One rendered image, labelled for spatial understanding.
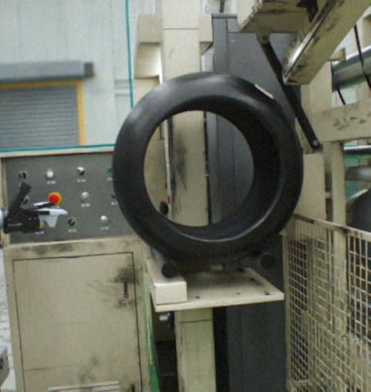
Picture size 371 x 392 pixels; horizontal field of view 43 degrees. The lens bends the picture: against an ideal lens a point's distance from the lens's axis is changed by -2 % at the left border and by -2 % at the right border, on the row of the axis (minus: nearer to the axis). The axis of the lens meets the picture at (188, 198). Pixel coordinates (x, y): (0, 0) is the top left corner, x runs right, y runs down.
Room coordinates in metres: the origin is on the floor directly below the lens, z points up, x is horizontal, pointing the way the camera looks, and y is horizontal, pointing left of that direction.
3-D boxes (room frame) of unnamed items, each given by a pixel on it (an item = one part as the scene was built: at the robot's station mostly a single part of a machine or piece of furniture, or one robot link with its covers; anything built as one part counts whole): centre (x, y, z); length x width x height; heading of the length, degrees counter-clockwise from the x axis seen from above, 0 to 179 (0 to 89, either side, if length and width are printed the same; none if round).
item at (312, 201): (1.74, -0.40, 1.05); 0.20 x 0.15 x 0.30; 8
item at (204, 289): (1.47, -0.05, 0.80); 0.37 x 0.36 x 0.02; 98
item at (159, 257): (1.45, 0.09, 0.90); 0.35 x 0.05 x 0.05; 8
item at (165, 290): (1.45, 0.09, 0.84); 0.36 x 0.09 x 0.06; 8
